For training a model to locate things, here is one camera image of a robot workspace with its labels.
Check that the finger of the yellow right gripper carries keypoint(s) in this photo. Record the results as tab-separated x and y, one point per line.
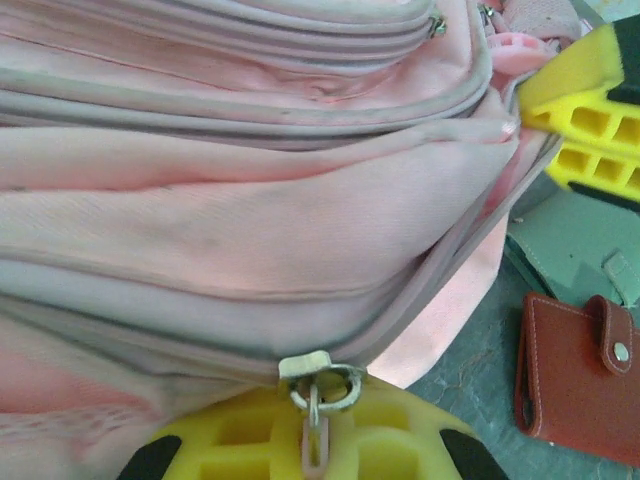
575	80
600	170

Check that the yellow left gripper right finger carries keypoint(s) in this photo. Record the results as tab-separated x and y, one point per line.
400	440

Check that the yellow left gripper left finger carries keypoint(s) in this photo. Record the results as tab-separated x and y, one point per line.
225	440

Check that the grey-green leather wallet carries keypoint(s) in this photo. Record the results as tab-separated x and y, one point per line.
560	240

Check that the red leather wallet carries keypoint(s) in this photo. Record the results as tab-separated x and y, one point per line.
560	375

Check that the pink backpack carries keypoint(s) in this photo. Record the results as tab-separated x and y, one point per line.
250	225

